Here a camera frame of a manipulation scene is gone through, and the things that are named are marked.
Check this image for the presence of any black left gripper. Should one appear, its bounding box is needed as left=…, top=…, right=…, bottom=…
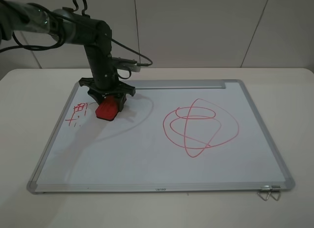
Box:
left=78, top=78, right=135, bottom=112

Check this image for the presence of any red whiteboard eraser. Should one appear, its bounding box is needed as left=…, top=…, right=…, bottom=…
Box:
left=95, top=96, right=118, bottom=121

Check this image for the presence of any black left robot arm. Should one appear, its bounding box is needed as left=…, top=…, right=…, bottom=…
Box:
left=0, top=0, right=140, bottom=112

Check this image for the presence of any grey whiteboard marker tray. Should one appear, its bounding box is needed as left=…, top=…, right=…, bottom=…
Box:
left=128, top=80, right=226, bottom=89

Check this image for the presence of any white aluminium-framed whiteboard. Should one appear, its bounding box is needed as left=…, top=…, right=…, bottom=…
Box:
left=27, top=80, right=295, bottom=194

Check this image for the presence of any metal binder clip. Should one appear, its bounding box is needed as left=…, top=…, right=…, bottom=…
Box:
left=257, top=185, right=282, bottom=201

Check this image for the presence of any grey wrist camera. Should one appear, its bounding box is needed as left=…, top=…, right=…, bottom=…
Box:
left=112, top=57, right=141, bottom=72

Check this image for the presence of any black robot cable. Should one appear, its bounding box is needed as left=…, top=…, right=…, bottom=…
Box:
left=0, top=0, right=154, bottom=80

